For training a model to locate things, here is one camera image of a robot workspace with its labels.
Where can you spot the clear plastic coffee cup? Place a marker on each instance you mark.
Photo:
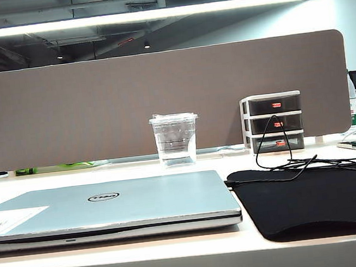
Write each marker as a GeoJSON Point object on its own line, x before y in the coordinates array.
{"type": "Point", "coordinates": [175, 140]}

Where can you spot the silver Dell laptop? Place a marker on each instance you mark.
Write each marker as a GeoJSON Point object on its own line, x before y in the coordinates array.
{"type": "Point", "coordinates": [141, 207]}

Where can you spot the white sticker on laptop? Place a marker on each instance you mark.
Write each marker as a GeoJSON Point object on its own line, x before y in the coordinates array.
{"type": "Point", "coordinates": [12, 219]}

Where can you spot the dark translucent drawer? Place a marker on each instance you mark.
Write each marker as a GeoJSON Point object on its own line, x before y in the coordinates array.
{"type": "Point", "coordinates": [258, 125]}
{"type": "Point", "coordinates": [296, 141]}
{"type": "Point", "coordinates": [261, 106]}

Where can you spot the brown desk divider panel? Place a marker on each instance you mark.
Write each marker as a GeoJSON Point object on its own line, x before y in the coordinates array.
{"type": "Point", "coordinates": [99, 110]}

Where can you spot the black pendant lamp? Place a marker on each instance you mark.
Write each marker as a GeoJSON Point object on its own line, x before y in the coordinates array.
{"type": "Point", "coordinates": [146, 45]}

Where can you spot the green flat object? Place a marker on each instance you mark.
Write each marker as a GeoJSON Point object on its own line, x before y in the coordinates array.
{"type": "Point", "coordinates": [73, 165]}

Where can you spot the long ceiling light bar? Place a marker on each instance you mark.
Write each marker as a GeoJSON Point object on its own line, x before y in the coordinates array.
{"type": "Point", "coordinates": [137, 15]}

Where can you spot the black mouse pad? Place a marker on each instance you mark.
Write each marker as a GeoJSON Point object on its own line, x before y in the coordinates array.
{"type": "Point", "coordinates": [300, 203]}

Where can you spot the green bottle behind divider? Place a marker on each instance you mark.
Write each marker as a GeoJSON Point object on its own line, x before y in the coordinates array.
{"type": "Point", "coordinates": [26, 171]}

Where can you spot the clear bottle green label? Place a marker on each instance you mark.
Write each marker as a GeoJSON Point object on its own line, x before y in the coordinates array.
{"type": "Point", "coordinates": [355, 115]}

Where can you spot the white mini drawer frame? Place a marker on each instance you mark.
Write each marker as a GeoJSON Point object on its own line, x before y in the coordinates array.
{"type": "Point", "coordinates": [245, 123]}

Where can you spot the white divider foot bracket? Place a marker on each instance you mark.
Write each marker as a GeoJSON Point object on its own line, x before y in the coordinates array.
{"type": "Point", "coordinates": [320, 139]}

